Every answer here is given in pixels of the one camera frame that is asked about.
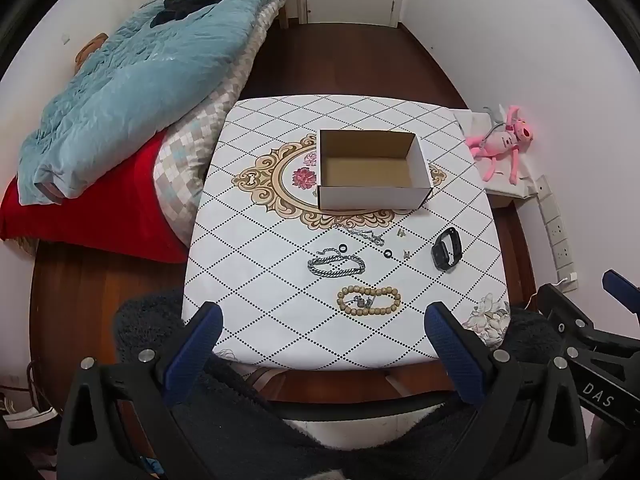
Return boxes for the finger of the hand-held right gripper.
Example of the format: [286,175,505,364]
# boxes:
[602,270,640,306]
[537,284,640,361]

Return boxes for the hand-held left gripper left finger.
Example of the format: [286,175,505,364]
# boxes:
[56,302,224,480]

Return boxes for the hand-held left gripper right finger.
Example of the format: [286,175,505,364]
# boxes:
[424,301,588,480]

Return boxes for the black smart band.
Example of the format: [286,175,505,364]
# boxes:
[431,228,462,272]

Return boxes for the wooden bead bracelet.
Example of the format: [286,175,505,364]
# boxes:
[336,285,402,318]

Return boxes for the silver crystal necklace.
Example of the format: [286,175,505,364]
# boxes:
[345,226,387,247]

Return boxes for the silver chain bracelet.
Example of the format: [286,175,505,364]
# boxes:
[307,247,365,277]

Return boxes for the cardboard box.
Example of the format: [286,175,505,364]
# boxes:
[317,129,434,212]

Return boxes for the white power strip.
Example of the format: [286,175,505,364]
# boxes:
[536,175,578,291]

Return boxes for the diamond patterned tablecloth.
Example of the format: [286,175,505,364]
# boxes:
[181,94,512,371]

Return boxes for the person's dark fleece trousers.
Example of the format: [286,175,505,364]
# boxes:
[112,290,566,480]

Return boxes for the red blanket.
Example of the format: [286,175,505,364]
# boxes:
[0,130,191,265]

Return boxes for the pink plush toy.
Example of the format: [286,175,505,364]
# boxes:
[465,105,533,183]

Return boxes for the checked bedsheet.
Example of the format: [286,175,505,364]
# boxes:
[152,0,291,248]

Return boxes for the light blue quilt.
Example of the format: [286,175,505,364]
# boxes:
[17,0,301,206]

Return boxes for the tan object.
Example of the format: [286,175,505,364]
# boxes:
[75,33,109,68]

